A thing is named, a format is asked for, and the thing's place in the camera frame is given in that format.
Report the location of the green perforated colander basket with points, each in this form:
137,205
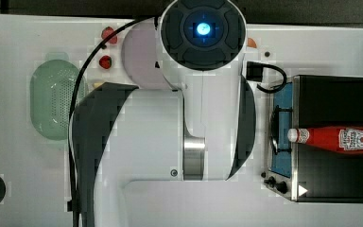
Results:
51,90

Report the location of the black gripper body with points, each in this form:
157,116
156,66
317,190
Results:
254,71

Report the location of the upper red strawberry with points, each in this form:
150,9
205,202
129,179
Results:
107,32

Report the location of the red strawberry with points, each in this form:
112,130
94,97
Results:
105,62
107,32

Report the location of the red ketchup bottle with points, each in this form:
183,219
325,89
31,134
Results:
345,140

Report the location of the orange fruit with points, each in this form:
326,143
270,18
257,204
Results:
251,43

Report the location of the yellow banana bunch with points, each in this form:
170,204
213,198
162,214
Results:
97,84

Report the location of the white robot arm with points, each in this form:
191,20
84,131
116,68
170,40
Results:
201,127

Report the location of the black steel toaster oven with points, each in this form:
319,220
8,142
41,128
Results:
302,173

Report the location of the lower red strawberry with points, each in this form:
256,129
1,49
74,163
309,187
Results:
105,62

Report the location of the lilac round plate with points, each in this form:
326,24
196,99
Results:
139,57

